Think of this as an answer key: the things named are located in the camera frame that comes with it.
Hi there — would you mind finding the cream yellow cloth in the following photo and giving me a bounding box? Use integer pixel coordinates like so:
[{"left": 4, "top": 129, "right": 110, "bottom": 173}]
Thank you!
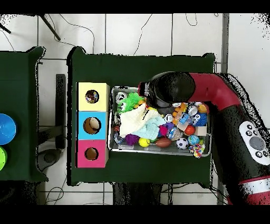
[{"left": 119, "top": 103, "right": 162, "bottom": 138}]

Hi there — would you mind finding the knotted polka dot cloth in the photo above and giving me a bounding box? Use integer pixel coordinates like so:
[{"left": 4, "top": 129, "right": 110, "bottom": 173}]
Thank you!
[{"left": 188, "top": 143, "right": 206, "bottom": 158}]

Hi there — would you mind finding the wooden three-hole box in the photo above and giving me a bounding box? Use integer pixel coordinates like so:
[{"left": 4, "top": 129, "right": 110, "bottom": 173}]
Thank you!
[{"left": 75, "top": 82, "right": 111, "bottom": 169}]

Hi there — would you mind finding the silver mesh bin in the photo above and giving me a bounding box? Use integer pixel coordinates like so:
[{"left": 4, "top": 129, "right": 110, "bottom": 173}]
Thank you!
[{"left": 108, "top": 86, "right": 213, "bottom": 157}]

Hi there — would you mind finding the green spiky puffer toy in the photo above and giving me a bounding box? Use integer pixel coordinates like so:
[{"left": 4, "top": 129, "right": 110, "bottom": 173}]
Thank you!
[{"left": 116, "top": 92, "right": 146, "bottom": 113}]

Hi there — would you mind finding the light blue cloth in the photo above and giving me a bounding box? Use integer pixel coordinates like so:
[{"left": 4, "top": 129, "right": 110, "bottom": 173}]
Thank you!
[{"left": 132, "top": 116, "right": 166, "bottom": 141}]

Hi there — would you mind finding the yellow smiley ball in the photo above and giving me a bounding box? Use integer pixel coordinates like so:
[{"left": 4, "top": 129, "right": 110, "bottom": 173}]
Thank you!
[{"left": 138, "top": 137, "right": 151, "bottom": 148}]

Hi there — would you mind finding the brown toy football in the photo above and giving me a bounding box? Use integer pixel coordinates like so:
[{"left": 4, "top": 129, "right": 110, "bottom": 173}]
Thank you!
[{"left": 155, "top": 137, "right": 172, "bottom": 148}]

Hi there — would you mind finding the large blue spiky puffer toy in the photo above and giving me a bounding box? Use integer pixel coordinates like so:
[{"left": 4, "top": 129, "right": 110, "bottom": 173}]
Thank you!
[{"left": 190, "top": 113, "right": 209, "bottom": 127}]

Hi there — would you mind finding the black white soccer ball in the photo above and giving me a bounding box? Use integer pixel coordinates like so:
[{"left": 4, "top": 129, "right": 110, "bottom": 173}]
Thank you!
[{"left": 176, "top": 137, "right": 189, "bottom": 150}]

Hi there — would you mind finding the blue globe ball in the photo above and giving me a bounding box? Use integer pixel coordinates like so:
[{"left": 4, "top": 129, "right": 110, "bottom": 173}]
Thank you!
[{"left": 187, "top": 134, "right": 200, "bottom": 146}]

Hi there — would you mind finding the black standing panel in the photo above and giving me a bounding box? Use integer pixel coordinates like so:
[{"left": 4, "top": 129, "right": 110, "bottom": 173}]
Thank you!
[{"left": 55, "top": 73, "right": 66, "bottom": 150}]

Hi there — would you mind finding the long black tripod leg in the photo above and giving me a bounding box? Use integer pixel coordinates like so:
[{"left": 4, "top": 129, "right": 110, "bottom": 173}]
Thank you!
[{"left": 38, "top": 14, "right": 62, "bottom": 41}]

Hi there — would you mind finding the grey round floor stand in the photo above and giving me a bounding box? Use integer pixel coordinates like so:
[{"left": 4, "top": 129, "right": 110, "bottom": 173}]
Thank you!
[{"left": 37, "top": 148, "right": 62, "bottom": 171}]

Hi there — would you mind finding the dark green side tablecloth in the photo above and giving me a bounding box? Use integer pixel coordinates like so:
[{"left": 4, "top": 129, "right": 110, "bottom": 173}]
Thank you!
[{"left": 0, "top": 46, "right": 50, "bottom": 183}]

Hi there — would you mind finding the blue plastic bowl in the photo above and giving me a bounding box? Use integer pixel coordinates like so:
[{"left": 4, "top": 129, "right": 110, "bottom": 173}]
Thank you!
[{"left": 0, "top": 113, "right": 17, "bottom": 146}]

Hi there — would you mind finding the short black tripod leg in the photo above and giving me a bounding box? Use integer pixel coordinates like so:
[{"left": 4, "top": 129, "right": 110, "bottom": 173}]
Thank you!
[{"left": 0, "top": 23, "right": 12, "bottom": 34}]

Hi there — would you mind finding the green plastic bowl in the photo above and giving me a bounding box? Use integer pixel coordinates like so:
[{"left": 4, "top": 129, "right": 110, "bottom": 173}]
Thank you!
[{"left": 0, "top": 145, "right": 8, "bottom": 171}]

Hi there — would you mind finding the thin black floor cable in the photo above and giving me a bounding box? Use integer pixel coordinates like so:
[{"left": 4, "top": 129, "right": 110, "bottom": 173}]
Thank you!
[
  {"left": 132, "top": 14, "right": 153, "bottom": 56},
  {"left": 48, "top": 14, "right": 95, "bottom": 53}
]

